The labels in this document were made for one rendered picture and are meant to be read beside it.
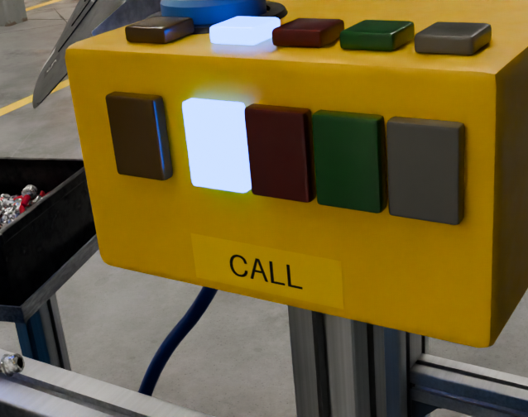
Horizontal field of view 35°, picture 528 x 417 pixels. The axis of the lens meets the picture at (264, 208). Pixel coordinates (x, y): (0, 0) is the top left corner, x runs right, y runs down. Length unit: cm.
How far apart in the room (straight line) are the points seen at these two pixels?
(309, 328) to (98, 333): 195
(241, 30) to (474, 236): 10
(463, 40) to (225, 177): 9
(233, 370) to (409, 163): 181
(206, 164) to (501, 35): 10
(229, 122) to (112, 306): 213
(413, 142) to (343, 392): 14
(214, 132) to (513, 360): 181
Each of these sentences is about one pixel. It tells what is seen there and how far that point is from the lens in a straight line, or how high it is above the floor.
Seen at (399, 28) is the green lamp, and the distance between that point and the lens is 26.
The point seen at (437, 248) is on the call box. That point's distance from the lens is 26.
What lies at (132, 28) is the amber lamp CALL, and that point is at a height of 108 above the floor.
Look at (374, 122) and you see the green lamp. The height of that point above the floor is 106.
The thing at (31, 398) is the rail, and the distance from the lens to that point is 50.
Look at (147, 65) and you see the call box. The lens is 29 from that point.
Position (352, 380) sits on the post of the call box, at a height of 93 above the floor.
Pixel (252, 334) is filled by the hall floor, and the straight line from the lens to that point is 216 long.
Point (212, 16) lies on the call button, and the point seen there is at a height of 108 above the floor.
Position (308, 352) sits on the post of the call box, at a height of 94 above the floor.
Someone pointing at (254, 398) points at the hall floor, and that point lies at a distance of 194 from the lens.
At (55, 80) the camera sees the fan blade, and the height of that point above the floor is 94.
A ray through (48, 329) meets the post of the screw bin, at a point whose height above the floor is 75.
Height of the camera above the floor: 113
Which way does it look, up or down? 23 degrees down
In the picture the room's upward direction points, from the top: 5 degrees counter-clockwise
